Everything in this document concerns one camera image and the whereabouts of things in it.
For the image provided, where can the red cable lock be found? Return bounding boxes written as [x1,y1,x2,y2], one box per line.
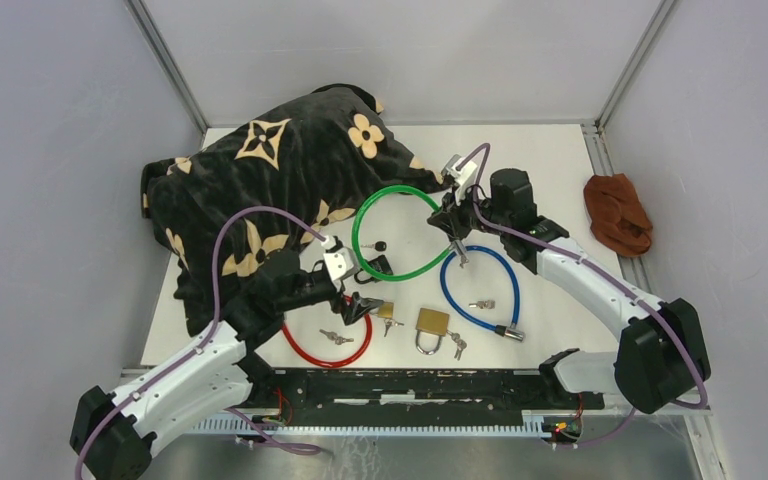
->
[282,304,374,369]

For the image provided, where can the blue cable lock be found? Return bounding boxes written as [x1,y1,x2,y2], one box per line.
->
[439,245,525,342]

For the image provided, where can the black head padlock key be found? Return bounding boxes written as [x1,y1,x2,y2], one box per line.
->
[362,241,387,252]

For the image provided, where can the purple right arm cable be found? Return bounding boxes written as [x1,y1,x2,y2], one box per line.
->
[458,142,710,450]

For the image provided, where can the white toothed cable duct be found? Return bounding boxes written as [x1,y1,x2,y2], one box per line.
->
[186,413,551,439]

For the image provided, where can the blue lock keys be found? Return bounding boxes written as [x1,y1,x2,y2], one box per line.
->
[469,299,496,310]

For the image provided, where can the green cable lock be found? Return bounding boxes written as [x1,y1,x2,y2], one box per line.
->
[350,184,450,283]

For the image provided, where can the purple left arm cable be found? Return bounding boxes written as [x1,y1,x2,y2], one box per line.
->
[73,205,332,480]

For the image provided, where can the green lock keys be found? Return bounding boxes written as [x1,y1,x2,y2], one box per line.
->
[452,240,469,268]

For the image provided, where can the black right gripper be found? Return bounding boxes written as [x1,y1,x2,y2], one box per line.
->
[428,181,509,241]

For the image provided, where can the small brass padlock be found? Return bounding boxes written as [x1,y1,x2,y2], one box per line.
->
[375,302,394,321]

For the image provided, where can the large padlock keys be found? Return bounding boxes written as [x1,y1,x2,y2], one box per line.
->
[449,332,467,361]

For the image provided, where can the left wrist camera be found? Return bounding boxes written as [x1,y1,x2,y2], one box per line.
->
[320,236,360,292]

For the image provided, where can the red lock keys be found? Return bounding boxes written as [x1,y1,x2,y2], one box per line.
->
[319,329,354,345]

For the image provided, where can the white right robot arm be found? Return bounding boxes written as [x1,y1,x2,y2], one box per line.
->
[427,167,711,414]

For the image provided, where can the brown crumpled cloth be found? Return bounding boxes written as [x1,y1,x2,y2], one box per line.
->
[583,174,653,258]

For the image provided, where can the large brass padlock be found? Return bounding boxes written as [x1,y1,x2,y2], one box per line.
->
[414,307,450,356]

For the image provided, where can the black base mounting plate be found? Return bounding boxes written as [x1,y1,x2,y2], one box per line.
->
[242,368,605,427]

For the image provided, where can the black floral patterned cloth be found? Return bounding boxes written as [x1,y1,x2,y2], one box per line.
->
[140,83,447,335]

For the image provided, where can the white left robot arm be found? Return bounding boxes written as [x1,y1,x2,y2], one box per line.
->
[69,248,383,479]

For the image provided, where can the black Kajing padlock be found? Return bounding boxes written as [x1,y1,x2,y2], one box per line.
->
[354,261,395,286]

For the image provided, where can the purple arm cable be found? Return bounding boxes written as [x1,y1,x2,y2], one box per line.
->
[73,205,332,480]
[458,142,710,450]

